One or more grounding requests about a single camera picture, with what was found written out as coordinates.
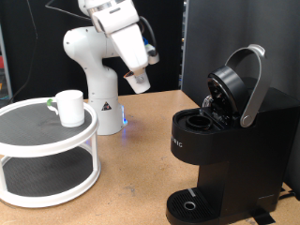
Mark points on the metal rack behind gap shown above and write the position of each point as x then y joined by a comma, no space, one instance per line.
183,40

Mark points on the white two-tier turntable shelf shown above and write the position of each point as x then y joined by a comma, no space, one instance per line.
31,125

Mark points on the black curtain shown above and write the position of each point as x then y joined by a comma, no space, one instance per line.
168,78

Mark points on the black tape strip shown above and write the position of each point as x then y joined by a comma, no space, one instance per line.
264,217

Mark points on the dark grey partition panel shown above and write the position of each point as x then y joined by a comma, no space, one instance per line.
218,31

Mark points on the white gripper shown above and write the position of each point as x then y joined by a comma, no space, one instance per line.
128,43

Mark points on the grey metal frame post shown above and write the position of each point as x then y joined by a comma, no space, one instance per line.
7,72

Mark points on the white coffee pod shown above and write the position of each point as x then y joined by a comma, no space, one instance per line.
143,89

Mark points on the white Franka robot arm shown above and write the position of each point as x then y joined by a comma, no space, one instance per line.
100,84

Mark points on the black Keurig coffee machine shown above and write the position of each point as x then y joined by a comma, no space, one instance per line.
250,156

